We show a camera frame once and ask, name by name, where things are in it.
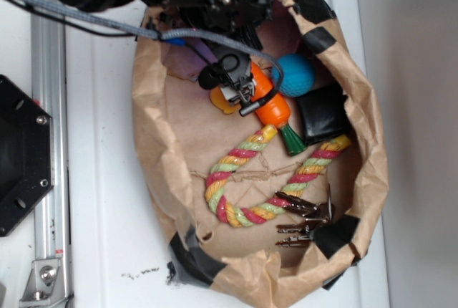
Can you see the brown paper bag bin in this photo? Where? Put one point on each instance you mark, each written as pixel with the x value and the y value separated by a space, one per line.
pixel 180 136

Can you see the black leather wallet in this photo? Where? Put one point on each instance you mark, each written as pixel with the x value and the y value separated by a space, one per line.
pixel 322 114

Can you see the multicolour rope toy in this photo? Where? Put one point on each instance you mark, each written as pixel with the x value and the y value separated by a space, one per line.
pixel 309 170

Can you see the blue dimpled ball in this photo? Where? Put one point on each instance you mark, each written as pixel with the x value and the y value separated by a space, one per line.
pixel 298 75

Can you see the metal corner bracket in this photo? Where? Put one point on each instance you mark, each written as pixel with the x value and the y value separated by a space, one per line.
pixel 45 285

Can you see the orange toy carrot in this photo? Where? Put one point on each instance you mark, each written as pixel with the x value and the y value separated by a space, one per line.
pixel 275 112

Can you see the aluminium extrusion rail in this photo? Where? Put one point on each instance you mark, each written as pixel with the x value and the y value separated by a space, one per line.
pixel 52 232

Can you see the yellow rubber duck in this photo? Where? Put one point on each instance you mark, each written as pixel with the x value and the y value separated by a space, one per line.
pixel 218 100

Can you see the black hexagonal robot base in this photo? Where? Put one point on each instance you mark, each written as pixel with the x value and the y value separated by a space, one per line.
pixel 26 155

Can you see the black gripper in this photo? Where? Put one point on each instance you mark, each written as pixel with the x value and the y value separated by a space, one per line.
pixel 231 24

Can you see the bunch of metal keys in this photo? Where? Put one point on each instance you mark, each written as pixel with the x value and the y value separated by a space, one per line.
pixel 314 215

